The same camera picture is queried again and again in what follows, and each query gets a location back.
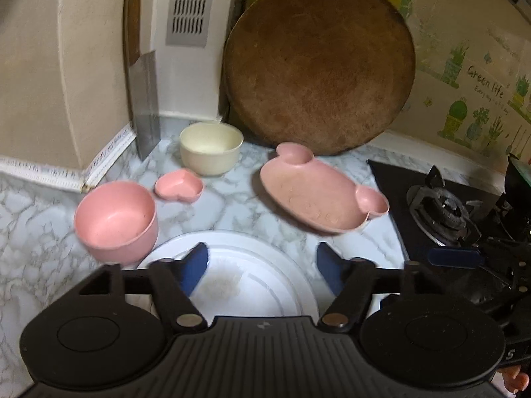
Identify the white floral plate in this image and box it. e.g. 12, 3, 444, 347
139, 231, 320, 322

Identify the pink round bowl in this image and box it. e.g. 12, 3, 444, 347
74, 181, 158, 265

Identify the pink bear-shaped plate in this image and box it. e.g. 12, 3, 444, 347
259, 142, 390, 233

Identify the small pink heart dish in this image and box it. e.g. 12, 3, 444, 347
154, 169, 204, 203

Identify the cream round bowl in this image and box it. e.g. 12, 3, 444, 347
179, 122, 244, 177

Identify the person's hand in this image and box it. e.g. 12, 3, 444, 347
499, 365, 529, 393

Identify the black gas stove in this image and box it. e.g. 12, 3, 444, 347
369, 161, 524, 304

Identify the black wok pan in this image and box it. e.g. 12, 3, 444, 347
504, 154, 531, 219

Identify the round wooden cutting board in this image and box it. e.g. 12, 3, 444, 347
222, 0, 416, 156

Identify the green plant wall sticker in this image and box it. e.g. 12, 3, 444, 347
392, 0, 530, 169

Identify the cleaver with wooden handle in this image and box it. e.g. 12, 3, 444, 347
122, 0, 161, 161

